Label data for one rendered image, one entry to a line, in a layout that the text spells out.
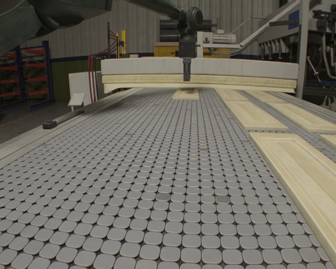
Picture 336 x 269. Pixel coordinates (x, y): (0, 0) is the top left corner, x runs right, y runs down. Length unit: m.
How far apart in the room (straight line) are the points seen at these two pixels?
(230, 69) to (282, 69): 0.58
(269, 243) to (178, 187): 0.22
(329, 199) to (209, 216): 0.25
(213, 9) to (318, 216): 6.73
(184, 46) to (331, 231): 1.63
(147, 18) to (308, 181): 6.70
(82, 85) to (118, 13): 4.38
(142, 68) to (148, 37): 4.43
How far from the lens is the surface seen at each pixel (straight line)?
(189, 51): 1.82
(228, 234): 0.38
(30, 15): 1.34
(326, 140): 0.93
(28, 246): 0.40
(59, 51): 8.06
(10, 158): 0.77
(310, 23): 3.94
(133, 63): 2.57
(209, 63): 2.48
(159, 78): 2.52
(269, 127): 0.97
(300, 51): 3.02
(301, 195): 0.49
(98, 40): 7.41
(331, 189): 0.55
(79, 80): 3.24
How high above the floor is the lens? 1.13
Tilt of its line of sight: 18 degrees down
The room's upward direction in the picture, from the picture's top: straight up
